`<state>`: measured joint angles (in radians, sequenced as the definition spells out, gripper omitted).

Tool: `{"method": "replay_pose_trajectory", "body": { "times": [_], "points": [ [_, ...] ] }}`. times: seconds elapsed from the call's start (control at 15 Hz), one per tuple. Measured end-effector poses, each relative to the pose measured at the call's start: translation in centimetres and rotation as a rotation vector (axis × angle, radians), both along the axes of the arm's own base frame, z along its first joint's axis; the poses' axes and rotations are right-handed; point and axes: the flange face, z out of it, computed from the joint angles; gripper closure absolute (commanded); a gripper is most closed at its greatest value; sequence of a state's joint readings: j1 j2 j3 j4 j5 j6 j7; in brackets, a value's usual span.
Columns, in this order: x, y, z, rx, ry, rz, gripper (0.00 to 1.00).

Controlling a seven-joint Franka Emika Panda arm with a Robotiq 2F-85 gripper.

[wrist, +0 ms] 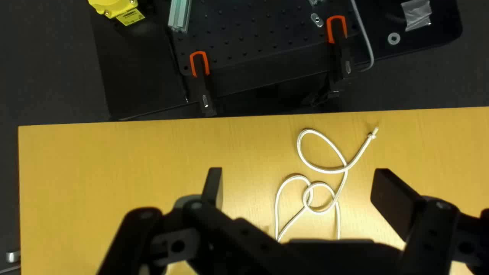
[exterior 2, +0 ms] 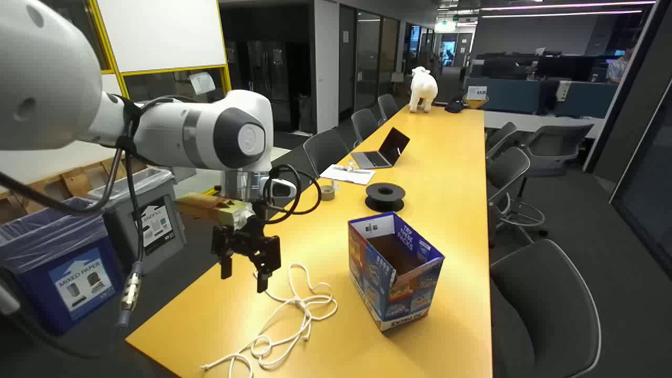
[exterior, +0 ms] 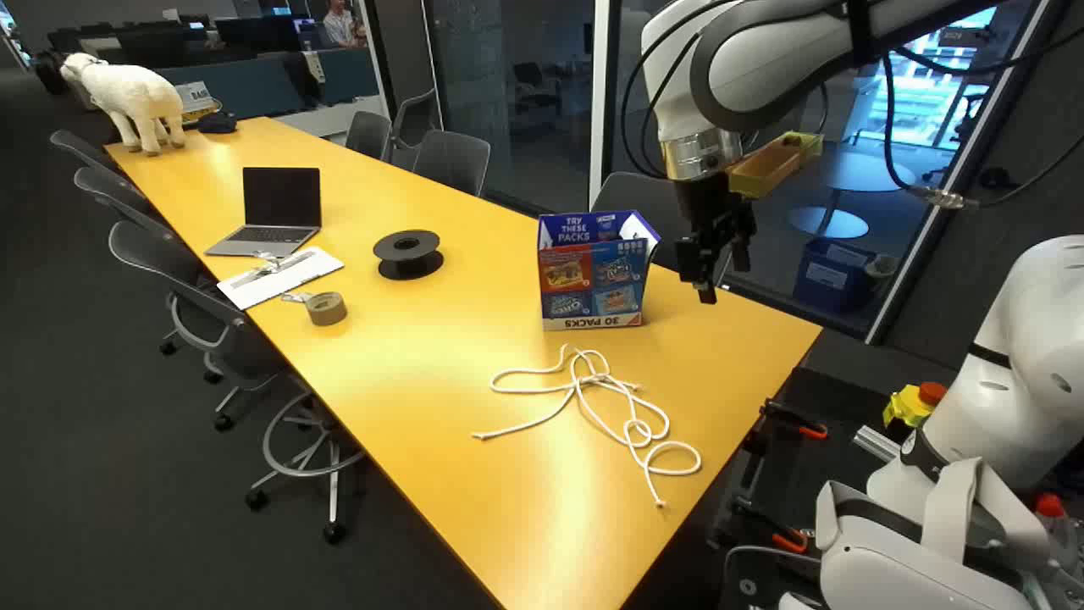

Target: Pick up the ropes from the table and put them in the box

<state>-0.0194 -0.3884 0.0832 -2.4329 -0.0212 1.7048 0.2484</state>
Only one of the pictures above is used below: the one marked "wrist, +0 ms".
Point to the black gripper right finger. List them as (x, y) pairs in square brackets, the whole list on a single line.
[(438, 234)]

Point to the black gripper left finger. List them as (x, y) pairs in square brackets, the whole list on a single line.
[(154, 238)]

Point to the small metal knob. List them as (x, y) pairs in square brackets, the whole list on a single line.
[(12, 255)]

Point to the metal washer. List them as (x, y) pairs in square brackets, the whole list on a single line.
[(394, 38)]

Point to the pale green bar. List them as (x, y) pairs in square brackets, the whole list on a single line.
[(180, 12)]

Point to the yellow emergency stop button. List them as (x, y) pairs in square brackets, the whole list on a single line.
[(115, 8)]

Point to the small metal fitting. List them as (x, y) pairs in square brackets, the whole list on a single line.
[(317, 20)]

